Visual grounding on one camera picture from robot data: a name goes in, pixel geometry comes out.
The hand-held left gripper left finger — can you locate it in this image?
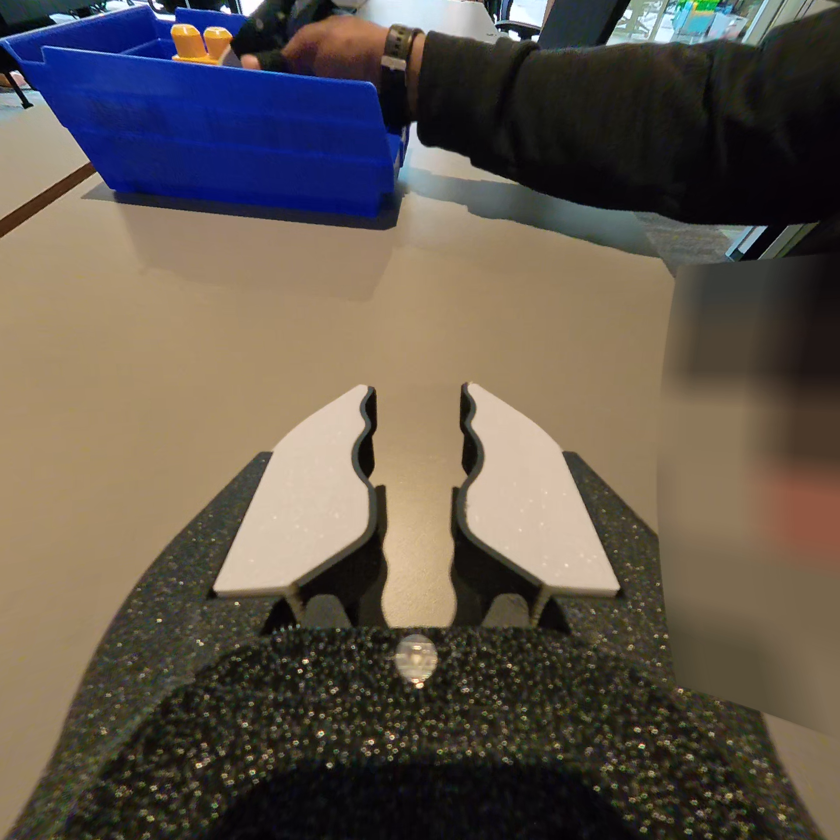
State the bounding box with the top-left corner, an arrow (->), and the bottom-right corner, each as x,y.
213,384 -> 389,630

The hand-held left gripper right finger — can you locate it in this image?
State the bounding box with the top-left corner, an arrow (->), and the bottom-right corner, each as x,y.
451,382 -> 622,630

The yellow mega block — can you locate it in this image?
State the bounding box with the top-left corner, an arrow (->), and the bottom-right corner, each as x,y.
171,25 -> 232,67

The blue plastic bin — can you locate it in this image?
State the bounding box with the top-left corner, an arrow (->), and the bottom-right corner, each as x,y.
0,7 -> 406,219

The person's right forearm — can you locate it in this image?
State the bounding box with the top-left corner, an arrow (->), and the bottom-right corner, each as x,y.
416,10 -> 840,227

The person's right hand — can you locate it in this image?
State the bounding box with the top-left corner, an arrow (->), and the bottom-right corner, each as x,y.
240,16 -> 391,86

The black wristwatch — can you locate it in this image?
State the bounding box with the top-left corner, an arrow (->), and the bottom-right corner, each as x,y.
379,24 -> 426,129

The white background table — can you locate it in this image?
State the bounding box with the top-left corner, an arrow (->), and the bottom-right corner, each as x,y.
348,0 -> 509,42

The dark monitor panel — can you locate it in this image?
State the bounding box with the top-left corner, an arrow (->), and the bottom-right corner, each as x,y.
537,0 -> 632,48

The white table leg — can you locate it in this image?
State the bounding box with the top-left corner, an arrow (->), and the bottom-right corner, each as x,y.
727,224 -> 821,261

